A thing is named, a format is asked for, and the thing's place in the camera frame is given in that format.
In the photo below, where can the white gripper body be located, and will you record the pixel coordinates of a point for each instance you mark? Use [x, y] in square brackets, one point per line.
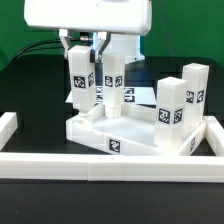
[113, 16]

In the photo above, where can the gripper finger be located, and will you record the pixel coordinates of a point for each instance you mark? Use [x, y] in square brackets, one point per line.
[100, 42]
[65, 40]

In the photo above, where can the white desk top tray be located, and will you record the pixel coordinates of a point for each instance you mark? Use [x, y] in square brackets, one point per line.
[130, 134]

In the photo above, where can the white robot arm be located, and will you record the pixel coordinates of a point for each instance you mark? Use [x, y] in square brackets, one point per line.
[126, 44]

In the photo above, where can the fiducial marker sheet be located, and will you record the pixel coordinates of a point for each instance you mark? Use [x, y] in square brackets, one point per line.
[137, 95]

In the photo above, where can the white U-shaped fence wall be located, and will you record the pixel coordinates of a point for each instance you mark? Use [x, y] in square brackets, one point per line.
[103, 167]

